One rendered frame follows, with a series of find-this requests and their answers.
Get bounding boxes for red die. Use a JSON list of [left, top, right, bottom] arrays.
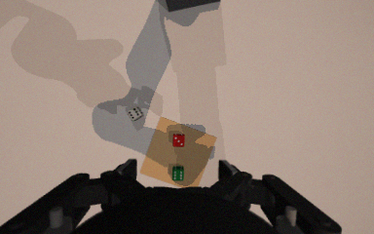
[[172, 134, 185, 147]]

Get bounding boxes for tan flat mat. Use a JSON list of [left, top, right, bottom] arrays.
[[140, 117, 217, 188]]

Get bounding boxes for green die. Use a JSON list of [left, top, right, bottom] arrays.
[[172, 166, 184, 180]]

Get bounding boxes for white die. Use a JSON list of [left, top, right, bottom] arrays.
[[127, 106, 144, 121]]

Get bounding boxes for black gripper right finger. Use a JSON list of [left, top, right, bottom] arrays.
[[197, 160, 342, 234]]

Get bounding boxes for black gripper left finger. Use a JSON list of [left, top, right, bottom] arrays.
[[0, 159, 159, 234]]

